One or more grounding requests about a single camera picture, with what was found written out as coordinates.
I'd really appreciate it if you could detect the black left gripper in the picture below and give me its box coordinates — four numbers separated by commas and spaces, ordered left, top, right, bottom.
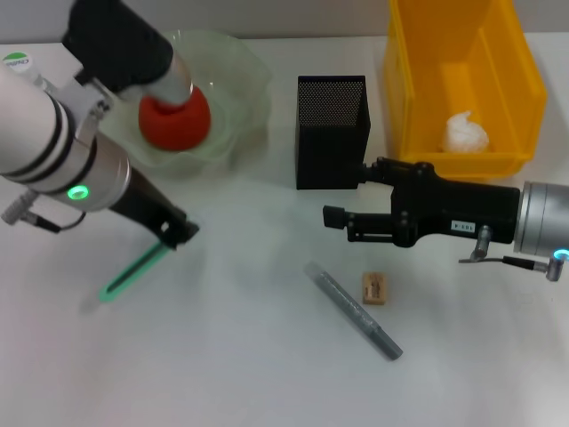
108, 171, 201, 249

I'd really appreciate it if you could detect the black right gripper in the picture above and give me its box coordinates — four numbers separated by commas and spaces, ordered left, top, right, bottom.
323, 156, 521, 248

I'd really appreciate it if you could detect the mint green utility knife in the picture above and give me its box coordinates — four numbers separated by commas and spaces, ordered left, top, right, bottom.
79, 241, 173, 313

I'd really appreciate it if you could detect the small beige wooden block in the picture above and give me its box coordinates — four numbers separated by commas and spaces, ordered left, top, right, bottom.
362, 271, 387, 307

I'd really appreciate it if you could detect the red-orange toy orange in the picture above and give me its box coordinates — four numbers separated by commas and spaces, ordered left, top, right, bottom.
137, 86, 213, 153

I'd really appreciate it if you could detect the grey marker pen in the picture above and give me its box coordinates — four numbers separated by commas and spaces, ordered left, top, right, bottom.
304, 261, 405, 361

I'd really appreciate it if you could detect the white paper ball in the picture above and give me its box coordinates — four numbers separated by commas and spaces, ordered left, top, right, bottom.
437, 110, 490, 153

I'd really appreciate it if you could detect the clear water bottle green label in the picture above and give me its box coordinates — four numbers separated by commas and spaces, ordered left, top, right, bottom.
0, 52, 48, 93

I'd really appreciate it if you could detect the black mesh pen holder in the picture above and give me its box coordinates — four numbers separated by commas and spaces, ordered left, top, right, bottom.
295, 74, 372, 191

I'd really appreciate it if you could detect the pale green glass fruit plate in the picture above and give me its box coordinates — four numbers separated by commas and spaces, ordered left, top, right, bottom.
95, 28, 273, 169

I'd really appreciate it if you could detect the yellow plastic bin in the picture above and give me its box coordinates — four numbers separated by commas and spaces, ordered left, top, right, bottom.
384, 0, 548, 179

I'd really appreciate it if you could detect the silver right wrist connector plug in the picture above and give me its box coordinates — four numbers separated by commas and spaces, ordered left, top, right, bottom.
469, 224, 494, 263

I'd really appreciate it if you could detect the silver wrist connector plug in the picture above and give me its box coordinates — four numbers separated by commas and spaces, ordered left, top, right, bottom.
469, 224, 494, 263
0, 192, 36, 223

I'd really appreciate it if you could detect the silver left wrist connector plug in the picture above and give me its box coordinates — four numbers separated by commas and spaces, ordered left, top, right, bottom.
0, 192, 36, 223

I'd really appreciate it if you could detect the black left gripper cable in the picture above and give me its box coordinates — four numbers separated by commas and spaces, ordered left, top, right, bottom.
26, 209, 88, 235

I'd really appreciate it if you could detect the grey right gripper cable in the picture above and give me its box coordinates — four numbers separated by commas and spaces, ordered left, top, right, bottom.
457, 254, 569, 282

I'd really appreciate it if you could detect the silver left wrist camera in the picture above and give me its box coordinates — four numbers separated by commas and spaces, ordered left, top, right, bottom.
60, 0, 196, 108

